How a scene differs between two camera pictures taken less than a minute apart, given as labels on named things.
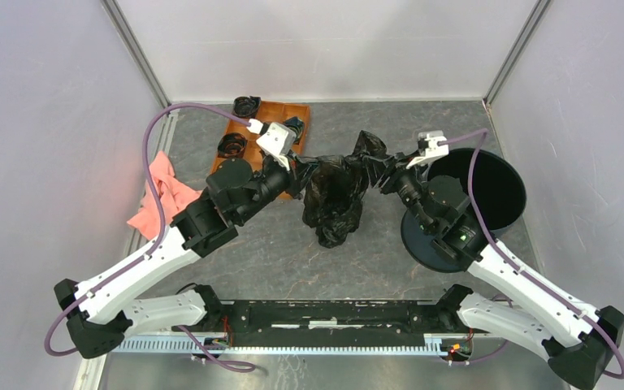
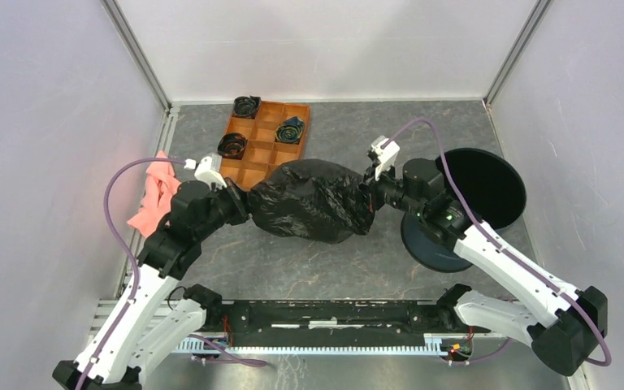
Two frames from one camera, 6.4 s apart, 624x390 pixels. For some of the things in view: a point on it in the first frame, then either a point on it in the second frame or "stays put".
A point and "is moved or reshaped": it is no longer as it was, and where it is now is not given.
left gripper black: [292, 188] → [239, 201]
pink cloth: [173, 192] stays put
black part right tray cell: [297, 126] stays put
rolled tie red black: [231, 145] stays put
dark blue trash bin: [500, 197] stays put
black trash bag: [334, 187] is moved or reshaped
